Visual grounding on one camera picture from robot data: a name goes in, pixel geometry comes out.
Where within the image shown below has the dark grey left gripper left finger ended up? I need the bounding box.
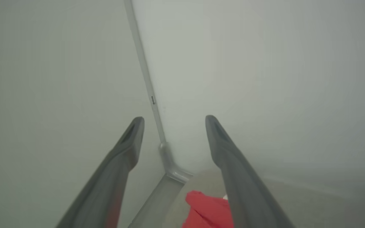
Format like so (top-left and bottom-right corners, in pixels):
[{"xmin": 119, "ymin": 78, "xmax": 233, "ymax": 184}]
[{"xmin": 56, "ymin": 117, "xmax": 145, "ymax": 228}]

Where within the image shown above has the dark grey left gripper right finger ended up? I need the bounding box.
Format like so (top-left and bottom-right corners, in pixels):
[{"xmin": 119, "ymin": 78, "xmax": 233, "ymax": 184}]
[{"xmin": 205, "ymin": 115, "xmax": 294, "ymax": 228}]

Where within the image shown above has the red and white basketball jersey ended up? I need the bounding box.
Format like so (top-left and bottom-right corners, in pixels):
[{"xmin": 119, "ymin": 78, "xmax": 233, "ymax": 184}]
[{"xmin": 182, "ymin": 190, "xmax": 234, "ymax": 228}]

